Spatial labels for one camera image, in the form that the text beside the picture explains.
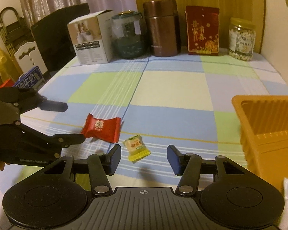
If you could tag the clear plastic nut jar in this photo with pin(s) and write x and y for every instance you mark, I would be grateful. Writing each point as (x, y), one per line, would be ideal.
(242, 40)

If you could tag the red candy packet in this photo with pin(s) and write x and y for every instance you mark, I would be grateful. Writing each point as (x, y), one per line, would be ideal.
(100, 128)

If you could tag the orange plastic tray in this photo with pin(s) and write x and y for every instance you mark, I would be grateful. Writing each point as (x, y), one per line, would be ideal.
(273, 134)

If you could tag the blue milk carton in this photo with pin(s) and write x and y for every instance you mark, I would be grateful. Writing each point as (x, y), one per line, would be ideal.
(30, 80)

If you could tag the white cardboard box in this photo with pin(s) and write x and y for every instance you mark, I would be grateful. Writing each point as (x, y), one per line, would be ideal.
(91, 40)

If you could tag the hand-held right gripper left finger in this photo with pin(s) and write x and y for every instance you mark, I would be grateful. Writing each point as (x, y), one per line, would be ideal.
(115, 159)

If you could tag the black chair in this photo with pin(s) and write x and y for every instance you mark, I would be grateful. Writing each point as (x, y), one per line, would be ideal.
(55, 36)

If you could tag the yellow green candy packet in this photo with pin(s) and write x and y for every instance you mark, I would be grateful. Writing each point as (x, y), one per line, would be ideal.
(135, 148)

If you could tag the brown metal thermos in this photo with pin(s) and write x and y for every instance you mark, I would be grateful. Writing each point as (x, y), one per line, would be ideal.
(162, 28)

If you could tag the green glass jar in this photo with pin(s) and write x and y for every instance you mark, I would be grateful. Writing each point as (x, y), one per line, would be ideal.
(128, 38)

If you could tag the red patterned box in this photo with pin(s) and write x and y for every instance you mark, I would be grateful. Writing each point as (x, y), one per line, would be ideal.
(202, 31)

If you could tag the checkered tablecloth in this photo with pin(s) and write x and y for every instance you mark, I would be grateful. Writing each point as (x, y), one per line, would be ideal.
(177, 91)

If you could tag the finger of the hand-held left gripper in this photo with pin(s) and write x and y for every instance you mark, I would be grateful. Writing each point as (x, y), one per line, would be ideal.
(72, 139)
(54, 106)

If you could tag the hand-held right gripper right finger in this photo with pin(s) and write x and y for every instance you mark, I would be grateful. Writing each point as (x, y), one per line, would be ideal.
(174, 159)

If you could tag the white carved furniture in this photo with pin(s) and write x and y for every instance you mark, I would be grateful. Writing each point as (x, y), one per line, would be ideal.
(28, 57)

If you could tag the brass folding rack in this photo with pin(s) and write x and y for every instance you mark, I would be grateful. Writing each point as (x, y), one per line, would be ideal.
(13, 31)

